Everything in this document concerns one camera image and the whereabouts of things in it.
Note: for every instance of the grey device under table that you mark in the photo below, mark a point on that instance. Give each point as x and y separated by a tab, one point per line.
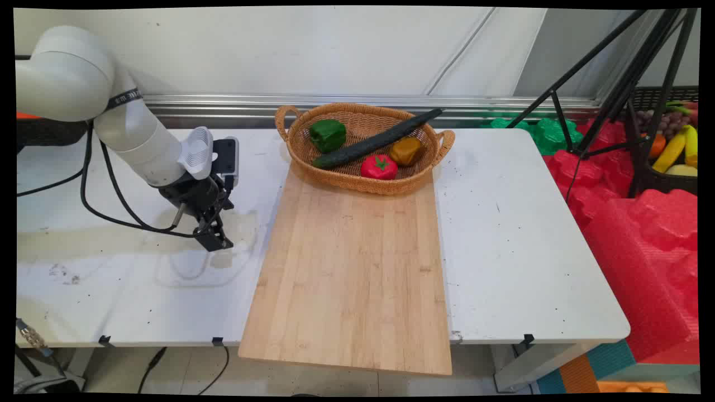
47	384

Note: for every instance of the wooden cutting board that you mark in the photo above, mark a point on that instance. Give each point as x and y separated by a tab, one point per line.
349	268

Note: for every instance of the black plastic fruit basket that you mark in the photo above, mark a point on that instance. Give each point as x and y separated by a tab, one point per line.
665	181

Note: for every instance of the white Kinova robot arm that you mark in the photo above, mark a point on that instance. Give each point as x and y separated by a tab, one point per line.
67	78

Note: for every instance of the red green toy vegetable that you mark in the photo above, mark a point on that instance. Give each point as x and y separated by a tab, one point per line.
684	106

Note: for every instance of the green toy bell pepper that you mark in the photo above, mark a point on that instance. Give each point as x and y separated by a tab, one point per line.
327	135

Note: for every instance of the orange toy fruit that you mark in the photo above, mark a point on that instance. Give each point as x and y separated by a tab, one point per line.
657	146

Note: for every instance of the green foam mat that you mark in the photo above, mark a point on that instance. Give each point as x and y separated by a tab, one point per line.
550	137

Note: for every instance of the white table leg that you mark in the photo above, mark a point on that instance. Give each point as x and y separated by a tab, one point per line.
536	365

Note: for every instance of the teal and orange mat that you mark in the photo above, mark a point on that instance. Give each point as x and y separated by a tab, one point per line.
592	371

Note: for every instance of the dark green toy cucumber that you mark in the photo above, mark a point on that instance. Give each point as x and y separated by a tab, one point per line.
368	145

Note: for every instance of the metal wall rail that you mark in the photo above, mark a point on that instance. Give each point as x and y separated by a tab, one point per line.
391	101

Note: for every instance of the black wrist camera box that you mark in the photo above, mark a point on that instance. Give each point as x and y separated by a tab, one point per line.
225	156

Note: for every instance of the yellow toy bell pepper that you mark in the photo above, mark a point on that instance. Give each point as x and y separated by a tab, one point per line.
406	152

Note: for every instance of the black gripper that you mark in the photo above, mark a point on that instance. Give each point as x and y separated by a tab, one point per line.
195	195

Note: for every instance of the orange toy carrot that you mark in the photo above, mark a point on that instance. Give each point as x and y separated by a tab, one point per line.
27	115

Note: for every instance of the pale yellow toy fruit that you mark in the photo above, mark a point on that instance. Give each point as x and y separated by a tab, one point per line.
682	170

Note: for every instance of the small yellow toy banana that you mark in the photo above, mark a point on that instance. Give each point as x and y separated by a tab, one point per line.
691	144

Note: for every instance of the large yellow toy banana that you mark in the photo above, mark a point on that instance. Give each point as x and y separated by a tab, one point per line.
670	152

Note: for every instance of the red toy tomato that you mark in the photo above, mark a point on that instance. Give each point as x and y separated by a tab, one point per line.
379	167

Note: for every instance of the red foam mat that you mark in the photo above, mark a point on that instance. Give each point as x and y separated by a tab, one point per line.
642	257

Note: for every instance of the black tripod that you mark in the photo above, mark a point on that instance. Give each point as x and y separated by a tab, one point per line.
642	72

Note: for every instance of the purple toy grapes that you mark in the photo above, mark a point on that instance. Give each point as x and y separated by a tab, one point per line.
673	121

